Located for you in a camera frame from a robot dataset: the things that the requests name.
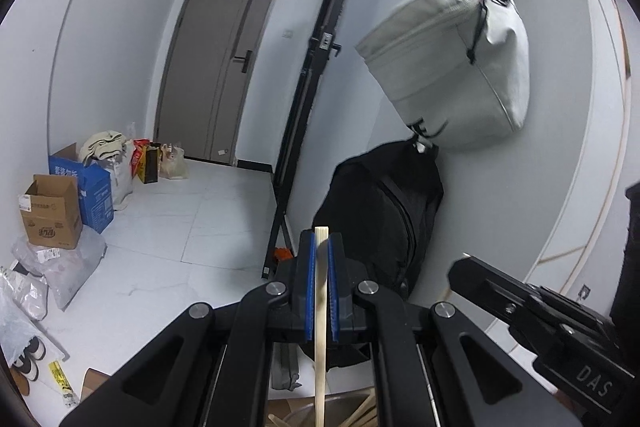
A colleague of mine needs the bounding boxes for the wooden chopstick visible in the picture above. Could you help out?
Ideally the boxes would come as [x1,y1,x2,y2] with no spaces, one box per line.
[314,227,330,427]
[341,393,375,427]

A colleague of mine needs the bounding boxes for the translucent grey utensil holder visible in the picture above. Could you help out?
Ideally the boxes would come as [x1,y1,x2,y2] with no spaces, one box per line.
[267,388,381,427]

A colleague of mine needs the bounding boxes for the black backpack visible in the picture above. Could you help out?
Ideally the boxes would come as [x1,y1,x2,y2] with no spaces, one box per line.
[310,139,444,317]

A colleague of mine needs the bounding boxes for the white plastic bag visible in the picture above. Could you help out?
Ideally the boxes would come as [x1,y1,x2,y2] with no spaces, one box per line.
[11,225,107,311]

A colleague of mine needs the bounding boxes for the white sneakers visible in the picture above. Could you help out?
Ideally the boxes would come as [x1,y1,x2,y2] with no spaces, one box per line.
[12,336,47,381]

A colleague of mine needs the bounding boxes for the beige plastic bag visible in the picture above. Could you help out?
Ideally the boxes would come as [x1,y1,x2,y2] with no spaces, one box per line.
[160,144,189,180]

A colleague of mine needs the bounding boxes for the black yellow bag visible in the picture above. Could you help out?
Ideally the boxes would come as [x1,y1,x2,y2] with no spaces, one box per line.
[137,142,160,184]

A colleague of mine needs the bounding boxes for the blue cardboard box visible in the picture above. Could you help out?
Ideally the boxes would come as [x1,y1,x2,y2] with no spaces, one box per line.
[49,144,114,233]

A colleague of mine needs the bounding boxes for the red snack bag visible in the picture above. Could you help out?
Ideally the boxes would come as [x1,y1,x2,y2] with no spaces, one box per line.
[130,139,151,176]

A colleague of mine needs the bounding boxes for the brown cardboard box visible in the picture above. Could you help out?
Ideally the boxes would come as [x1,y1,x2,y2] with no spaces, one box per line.
[18,174,82,249]

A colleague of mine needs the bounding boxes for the beige cloth bag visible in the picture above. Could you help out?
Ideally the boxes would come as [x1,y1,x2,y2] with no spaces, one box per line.
[78,130,127,166]

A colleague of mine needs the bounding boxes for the grey hanging bag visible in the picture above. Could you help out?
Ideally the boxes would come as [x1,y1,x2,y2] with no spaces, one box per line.
[357,0,530,150]

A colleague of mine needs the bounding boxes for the grey door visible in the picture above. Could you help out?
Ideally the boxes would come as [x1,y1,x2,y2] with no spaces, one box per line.
[154,0,273,165]

